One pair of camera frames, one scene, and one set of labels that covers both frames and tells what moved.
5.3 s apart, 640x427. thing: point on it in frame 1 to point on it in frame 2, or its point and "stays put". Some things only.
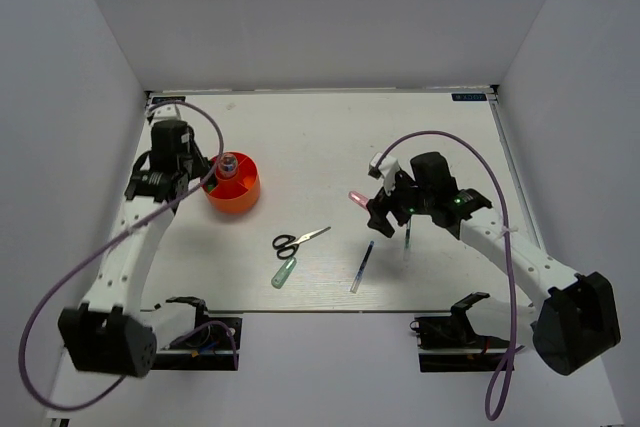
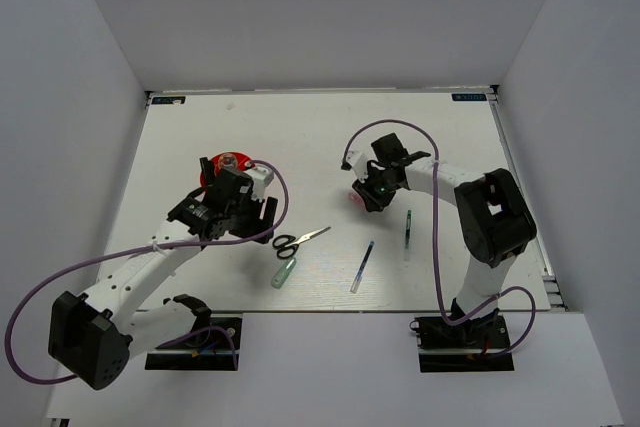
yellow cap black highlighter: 228,165 stays put
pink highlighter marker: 358,199 stays put
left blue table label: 168,99 stays put
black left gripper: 202,167 to 258,225
